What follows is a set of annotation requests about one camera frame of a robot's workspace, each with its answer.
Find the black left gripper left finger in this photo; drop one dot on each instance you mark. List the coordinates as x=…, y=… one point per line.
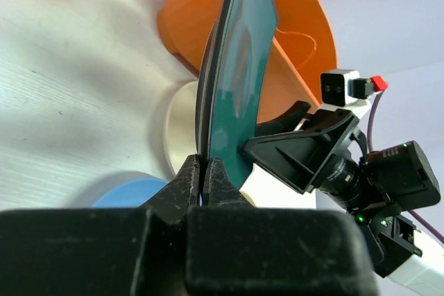
x=112, y=251

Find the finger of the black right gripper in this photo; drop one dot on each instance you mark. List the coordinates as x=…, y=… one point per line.
x=286, y=122

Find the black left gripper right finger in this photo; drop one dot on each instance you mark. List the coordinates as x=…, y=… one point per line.
x=234, y=249

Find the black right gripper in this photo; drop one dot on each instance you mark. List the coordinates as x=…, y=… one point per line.
x=382, y=183

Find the teal square plate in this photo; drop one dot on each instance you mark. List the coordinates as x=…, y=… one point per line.
x=230, y=83

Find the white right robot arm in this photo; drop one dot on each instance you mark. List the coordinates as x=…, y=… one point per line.
x=398, y=249

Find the orange plastic bin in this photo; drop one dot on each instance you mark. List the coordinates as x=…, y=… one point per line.
x=303, y=48

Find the blue bear plate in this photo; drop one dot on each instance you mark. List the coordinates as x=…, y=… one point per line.
x=130, y=194

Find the cream bear plate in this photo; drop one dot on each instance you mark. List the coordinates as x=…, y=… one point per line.
x=179, y=127

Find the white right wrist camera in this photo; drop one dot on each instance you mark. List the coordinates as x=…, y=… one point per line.
x=345, y=89

